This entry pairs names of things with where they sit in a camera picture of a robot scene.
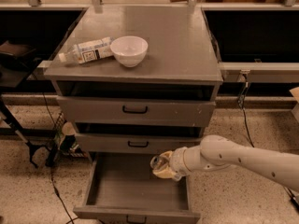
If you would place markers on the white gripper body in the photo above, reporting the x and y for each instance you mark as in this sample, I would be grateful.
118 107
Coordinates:
177 163

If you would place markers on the silver blue redbull can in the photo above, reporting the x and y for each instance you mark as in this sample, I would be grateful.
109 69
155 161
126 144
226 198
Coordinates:
159 162

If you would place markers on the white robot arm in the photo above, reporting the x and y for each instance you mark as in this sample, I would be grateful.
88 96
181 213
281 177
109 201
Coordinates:
217 153

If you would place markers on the grey open bottom drawer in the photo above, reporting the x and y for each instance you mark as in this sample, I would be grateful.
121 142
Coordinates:
123 190

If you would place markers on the grey drawer cabinet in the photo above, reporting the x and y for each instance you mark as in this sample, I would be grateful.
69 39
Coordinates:
180 50

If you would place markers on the grey middle drawer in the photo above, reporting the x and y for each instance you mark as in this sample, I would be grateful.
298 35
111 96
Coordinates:
93 137

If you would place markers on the grey top drawer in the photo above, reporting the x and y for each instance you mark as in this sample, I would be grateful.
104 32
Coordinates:
145 104

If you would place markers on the white ceramic bowl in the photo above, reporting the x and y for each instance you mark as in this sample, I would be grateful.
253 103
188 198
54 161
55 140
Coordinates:
129 50

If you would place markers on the clear plastic labelled bottle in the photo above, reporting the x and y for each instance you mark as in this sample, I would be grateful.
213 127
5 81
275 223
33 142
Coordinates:
87 51

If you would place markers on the black stand with tray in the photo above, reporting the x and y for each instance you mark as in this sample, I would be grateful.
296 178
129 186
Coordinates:
17 62

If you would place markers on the bottles in wire basket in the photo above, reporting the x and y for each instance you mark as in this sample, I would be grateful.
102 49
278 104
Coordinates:
65 138

